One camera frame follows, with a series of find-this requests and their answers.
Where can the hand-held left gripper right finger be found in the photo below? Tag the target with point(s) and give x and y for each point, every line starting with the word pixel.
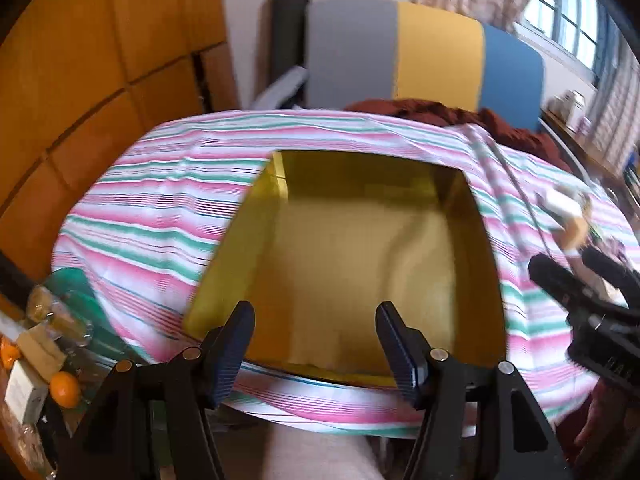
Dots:
pixel 400 355

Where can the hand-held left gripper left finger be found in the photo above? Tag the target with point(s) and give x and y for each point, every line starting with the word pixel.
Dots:
pixel 235 355

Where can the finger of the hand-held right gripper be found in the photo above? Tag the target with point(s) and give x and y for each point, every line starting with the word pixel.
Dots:
pixel 615 275
pixel 560 275

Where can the gold tin box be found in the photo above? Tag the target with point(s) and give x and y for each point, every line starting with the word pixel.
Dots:
pixel 350 250

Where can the wooden desk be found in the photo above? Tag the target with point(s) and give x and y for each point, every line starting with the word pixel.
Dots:
pixel 590 152

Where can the purple box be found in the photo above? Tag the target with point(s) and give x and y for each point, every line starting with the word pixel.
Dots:
pixel 584 125

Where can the white box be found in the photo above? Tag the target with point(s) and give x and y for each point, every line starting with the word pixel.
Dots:
pixel 567 102

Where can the orange fruit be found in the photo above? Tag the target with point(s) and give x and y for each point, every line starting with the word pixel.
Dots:
pixel 65 389
pixel 7 352

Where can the pink green striped tablecloth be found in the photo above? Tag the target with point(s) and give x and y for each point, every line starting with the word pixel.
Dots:
pixel 165 195

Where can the green plate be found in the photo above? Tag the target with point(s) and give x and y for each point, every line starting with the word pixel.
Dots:
pixel 75 285

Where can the cream carton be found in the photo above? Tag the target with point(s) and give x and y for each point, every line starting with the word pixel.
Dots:
pixel 40 352

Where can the white carton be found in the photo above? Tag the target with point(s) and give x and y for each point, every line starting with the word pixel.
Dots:
pixel 22 392

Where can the barred window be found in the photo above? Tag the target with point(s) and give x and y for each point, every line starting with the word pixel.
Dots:
pixel 565 15

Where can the black rolled mat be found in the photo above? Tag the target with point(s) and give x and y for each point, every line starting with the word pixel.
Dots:
pixel 287 35

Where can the wooden wardrobe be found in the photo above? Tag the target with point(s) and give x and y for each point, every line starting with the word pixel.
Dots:
pixel 100 60

